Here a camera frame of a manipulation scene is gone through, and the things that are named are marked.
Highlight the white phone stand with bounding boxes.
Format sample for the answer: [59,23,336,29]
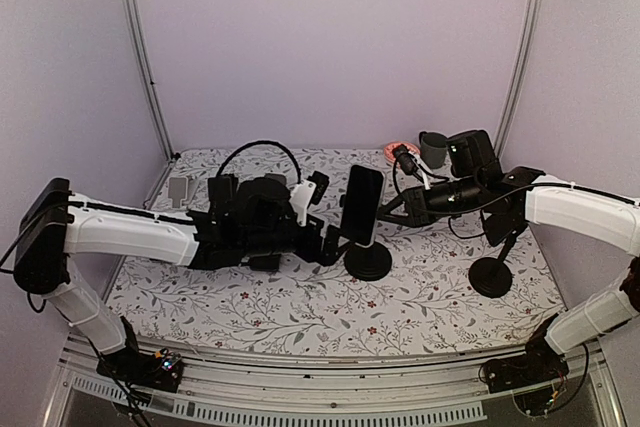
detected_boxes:
[167,176,200,209]

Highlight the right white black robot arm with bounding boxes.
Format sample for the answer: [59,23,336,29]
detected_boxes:
[377,130,639,383]

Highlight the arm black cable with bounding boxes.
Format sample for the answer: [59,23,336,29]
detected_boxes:
[218,140,304,186]
[392,161,546,243]

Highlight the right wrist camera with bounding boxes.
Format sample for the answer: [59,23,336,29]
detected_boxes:
[393,145,431,190]

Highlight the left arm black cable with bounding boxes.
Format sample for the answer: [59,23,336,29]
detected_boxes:
[218,140,304,186]

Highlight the black folding phone stand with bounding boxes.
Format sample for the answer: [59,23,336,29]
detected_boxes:
[207,174,239,213]

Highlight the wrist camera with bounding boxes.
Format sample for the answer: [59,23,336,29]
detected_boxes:
[393,145,431,190]
[290,171,329,227]

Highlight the black tall round-base stand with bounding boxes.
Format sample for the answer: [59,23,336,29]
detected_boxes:
[468,232,518,299]

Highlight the front aluminium rail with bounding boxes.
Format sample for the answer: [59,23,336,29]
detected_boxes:
[43,335,626,426]

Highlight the red white patterned bowl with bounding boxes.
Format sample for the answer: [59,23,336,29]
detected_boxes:
[383,142,420,164]

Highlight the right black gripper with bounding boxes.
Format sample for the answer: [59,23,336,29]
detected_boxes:
[376,175,482,229]

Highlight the right aluminium frame post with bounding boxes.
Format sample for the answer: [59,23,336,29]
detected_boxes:
[495,0,543,157]

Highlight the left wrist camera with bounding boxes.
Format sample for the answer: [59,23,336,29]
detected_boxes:
[290,171,329,227]

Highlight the left aluminium frame post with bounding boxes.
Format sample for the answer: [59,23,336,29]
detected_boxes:
[122,0,174,161]

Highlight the dark grey mug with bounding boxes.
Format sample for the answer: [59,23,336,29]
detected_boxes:
[419,131,447,169]

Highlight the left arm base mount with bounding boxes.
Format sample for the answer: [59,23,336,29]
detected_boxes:
[96,316,184,393]

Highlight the black blue phone on tall stand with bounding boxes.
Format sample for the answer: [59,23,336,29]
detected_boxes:
[481,211,527,247]

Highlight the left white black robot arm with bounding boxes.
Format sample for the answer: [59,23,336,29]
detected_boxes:
[1,173,347,381]

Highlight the aluminium frame post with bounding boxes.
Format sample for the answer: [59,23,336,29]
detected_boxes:
[122,0,174,161]
[495,0,543,157]

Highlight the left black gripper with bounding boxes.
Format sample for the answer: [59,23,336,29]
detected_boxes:
[243,215,358,267]

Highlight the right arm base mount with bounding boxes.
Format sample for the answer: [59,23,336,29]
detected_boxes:
[478,314,590,418]

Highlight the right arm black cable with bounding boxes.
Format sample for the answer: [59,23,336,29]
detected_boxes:
[392,161,546,243]

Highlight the floral patterned table mat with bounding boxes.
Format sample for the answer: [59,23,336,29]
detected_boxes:
[107,214,564,357]

